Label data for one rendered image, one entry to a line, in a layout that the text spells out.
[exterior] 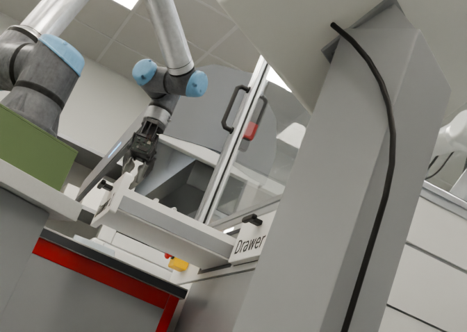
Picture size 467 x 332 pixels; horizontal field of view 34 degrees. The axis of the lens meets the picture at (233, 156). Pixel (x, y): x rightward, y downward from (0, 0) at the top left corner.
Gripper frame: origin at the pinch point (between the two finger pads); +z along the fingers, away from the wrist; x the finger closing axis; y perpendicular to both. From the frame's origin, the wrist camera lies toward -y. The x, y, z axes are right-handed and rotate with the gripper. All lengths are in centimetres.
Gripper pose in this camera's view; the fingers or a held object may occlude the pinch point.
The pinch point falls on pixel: (128, 185)
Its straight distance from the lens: 226.4
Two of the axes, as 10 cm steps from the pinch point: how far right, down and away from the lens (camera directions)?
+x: 9.4, 3.4, -0.6
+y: 0.7, -3.6, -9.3
